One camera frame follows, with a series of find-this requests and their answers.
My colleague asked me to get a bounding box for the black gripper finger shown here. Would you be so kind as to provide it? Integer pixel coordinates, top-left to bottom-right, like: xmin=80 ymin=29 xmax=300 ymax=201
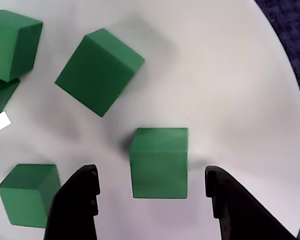
xmin=204 ymin=165 xmax=298 ymax=240
xmin=43 ymin=163 xmax=101 ymax=240

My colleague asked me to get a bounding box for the white round plate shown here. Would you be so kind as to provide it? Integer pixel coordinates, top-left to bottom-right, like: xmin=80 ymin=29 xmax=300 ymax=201
xmin=0 ymin=0 xmax=300 ymax=240

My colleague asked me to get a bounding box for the green cube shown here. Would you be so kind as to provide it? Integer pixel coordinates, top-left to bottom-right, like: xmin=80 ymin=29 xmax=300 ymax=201
xmin=54 ymin=27 xmax=145 ymax=118
xmin=0 ymin=76 xmax=21 ymax=121
xmin=128 ymin=127 xmax=190 ymax=200
xmin=0 ymin=163 xmax=62 ymax=229
xmin=0 ymin=9 xmax=44 ymax=83

